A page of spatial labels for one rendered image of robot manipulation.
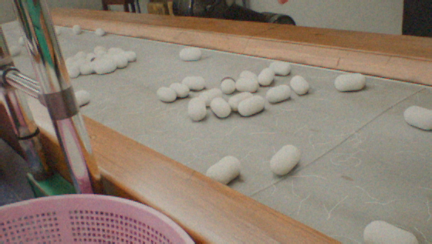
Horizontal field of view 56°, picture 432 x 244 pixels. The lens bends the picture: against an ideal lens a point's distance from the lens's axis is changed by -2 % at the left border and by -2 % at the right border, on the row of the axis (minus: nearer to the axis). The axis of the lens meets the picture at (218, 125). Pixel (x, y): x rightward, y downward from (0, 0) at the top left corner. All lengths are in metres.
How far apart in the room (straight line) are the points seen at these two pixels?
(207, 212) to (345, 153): 0.16
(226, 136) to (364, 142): 0.14
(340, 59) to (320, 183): 0.28
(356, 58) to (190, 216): 0.37
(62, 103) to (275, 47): 0.42
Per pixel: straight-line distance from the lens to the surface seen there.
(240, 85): 0.54
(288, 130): 0.44
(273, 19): 1.39
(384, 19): 2.81
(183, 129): 0.47
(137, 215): 0.31
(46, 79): 0.32
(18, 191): 0.60
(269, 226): 0.27
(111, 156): 0.40
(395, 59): 0.57
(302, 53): 0.64
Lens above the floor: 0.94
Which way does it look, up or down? 26 degrees down
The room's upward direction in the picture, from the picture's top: 9 degrees counter-clockwise
